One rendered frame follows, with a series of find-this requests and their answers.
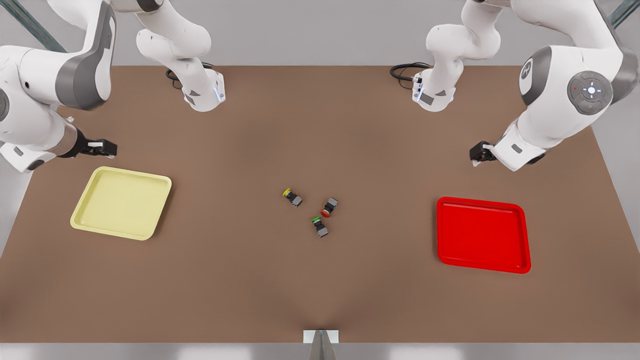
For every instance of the pale yellow tray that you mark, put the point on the pale yellow tray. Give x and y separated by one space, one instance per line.
121 202

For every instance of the red-capped switch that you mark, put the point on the red-capped switch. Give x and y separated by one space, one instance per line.
329 206

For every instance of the green-capped switch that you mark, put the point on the green-capped switch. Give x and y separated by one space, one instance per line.
319 226

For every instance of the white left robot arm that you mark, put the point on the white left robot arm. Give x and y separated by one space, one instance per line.
565 95

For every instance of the yellow-capped switch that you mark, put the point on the yellow-capped switch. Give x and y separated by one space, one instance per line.
293 196

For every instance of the red tray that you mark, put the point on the red tray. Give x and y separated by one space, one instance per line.
482 234

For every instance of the silver frame post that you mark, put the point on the silver frame post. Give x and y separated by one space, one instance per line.
624 11
321 345
30 22

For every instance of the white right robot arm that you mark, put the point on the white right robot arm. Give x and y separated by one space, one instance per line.
80 70

